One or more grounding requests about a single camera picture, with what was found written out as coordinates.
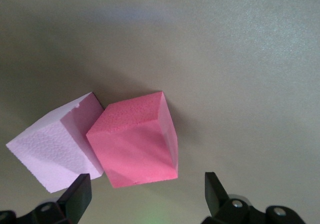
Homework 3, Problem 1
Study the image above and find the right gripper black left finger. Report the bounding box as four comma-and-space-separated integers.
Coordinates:
0, 173, 93, 224

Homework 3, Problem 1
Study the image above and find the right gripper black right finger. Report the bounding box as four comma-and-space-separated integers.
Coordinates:
201, 172, 307, 224

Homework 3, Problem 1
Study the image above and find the red foam cube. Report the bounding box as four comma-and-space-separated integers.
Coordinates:
85, 91, 179, 189

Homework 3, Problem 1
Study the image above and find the pink foam cube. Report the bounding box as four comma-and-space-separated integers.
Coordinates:
5, 91, 105, 194

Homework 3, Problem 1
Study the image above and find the brown paper table cover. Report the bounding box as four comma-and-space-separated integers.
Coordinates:
0, 0, 320, 224

